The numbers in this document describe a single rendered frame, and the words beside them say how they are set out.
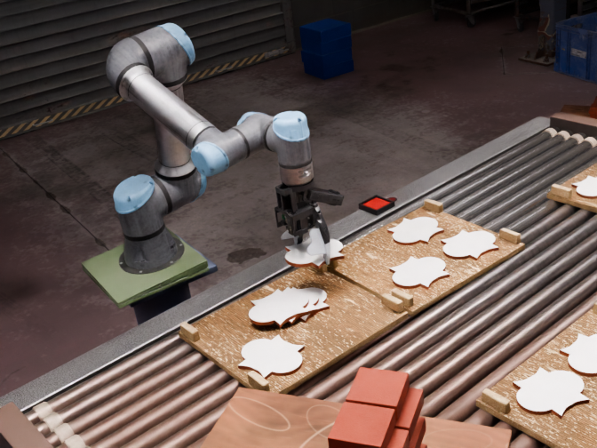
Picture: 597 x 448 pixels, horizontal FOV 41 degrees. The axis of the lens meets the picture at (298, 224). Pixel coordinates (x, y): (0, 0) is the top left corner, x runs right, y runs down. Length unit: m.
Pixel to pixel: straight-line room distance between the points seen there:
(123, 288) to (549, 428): 1.18
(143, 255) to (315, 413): 0.96
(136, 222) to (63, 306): 1.85
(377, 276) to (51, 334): 2.14
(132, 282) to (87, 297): 1.81
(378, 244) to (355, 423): 1.17
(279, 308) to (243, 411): 0.44
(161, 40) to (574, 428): 1.27
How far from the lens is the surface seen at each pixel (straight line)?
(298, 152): 1.74
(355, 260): 2.08
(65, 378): 1.91
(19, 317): 4.04
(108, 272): 2.32
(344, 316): 1.87
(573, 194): 2.39
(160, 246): 2.26
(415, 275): 1.99
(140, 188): 2.20
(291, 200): 1.79
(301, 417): 1.46
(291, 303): 1.88
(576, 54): 6.24
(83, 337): 3.75
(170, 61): 2.04
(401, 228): 2.19
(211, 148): 1.74
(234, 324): 1.90
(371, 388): 1.06
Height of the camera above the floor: 1.99
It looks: 27 degrees down
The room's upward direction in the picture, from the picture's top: 7 degrees counter-clockwise
